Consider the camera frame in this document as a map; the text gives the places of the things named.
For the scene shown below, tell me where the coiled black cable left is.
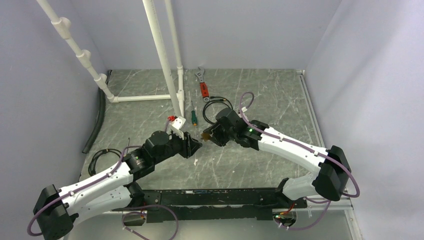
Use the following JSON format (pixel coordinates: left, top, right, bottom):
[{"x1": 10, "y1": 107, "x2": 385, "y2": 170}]
[{"x1": 87, "y1": 148, "x2": 123, "y2": 177}]

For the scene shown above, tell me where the coiled black cable right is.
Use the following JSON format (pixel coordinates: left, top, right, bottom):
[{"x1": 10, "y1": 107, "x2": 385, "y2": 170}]
[{"x1": 202, "y1": 96, "x2": 234, "y2": 126}]

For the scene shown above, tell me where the red handle adjustable wrench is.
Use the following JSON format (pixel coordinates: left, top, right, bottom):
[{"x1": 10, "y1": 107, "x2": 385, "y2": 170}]
[{"x1": 195, "y1": 66, "x2": 210, "y2": 103}]

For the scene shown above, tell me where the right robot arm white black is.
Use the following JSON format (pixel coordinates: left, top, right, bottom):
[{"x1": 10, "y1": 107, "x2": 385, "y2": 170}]
[{"x1": 201, "y1": 108, "x2": 352, "y2": 208}]

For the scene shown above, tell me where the black foam tube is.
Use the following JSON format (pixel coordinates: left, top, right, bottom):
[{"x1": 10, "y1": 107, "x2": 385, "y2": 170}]
[{"x1": 82, "y1": 88, "x2": 106, "y2": 154}]

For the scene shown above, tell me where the green handle screwdriver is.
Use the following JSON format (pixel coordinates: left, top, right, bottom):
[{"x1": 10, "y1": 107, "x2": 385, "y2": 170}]
[{"x1": 190, "y1": 101, "x2": 198, "y2": 126}]

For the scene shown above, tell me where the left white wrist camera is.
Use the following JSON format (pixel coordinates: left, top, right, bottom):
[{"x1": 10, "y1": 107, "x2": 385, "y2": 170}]
[{"x1": 165, "y1": 116, "x2": 186, "y2": 140}]

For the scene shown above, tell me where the small brass padlock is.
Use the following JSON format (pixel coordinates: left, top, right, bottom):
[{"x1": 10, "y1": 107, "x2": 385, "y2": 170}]
[{"x1": 201, "y1": 129, "x2": 213, "y2": 142}]

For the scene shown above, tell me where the coiled black cable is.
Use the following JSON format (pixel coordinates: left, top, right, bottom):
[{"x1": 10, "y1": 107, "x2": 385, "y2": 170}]
[
  {"x1": 202, "y1": 96, "x2": 234, "y2": 126},
  {"x1": 87, "y1": 148, "x2": 123, "y2": 177}
]

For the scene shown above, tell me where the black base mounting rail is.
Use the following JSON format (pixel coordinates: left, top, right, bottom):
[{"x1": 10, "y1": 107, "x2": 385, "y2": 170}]
[{"x1": 119, "y1": 185, "x2": 307, "y2": 223}]

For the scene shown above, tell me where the aluminium rail right edge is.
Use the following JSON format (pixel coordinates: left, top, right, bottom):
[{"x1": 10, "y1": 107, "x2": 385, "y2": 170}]
[{"x1": 296, "y1": 70, "x2": 363, "y2": 240}]

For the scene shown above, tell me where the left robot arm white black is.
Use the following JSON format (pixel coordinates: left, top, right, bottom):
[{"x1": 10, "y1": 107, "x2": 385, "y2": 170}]
[{"x1": 27, "y1": 130, "x2": 202, "y2": 240}]

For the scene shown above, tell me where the white pvc pipe frame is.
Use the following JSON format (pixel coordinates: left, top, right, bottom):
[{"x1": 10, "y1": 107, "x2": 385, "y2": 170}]
[{"x1": 37, "y1": 0, "x2": 184, "y2": 117}]

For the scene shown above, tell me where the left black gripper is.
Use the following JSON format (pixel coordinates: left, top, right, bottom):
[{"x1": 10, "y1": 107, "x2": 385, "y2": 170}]
[{"x1": 153, "y1": 129, "x2": 202, "y2": 165}]

